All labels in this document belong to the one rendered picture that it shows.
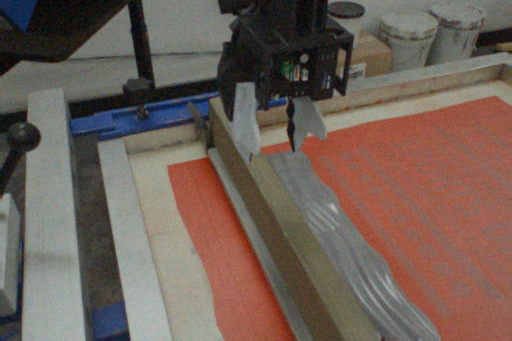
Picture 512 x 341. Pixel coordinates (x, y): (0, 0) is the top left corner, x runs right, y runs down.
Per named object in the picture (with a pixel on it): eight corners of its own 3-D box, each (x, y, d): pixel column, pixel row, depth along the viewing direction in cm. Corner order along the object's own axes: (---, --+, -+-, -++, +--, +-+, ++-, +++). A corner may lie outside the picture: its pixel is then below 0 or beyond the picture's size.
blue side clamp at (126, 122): (274, 115, 86) (275, 80, 81) (285, 130, 82) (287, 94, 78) (102, 149, 77) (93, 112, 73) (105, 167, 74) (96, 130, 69)
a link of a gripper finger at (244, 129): (235, 193, 43) (255, 104, 38) (216, 155, 48) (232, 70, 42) (267, 190, 44) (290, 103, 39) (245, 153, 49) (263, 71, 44)
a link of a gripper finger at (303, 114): (312, 179, 46) (302, 101, 40) (287, 144, 50) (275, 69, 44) (341, 167, 46) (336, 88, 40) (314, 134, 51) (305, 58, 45)
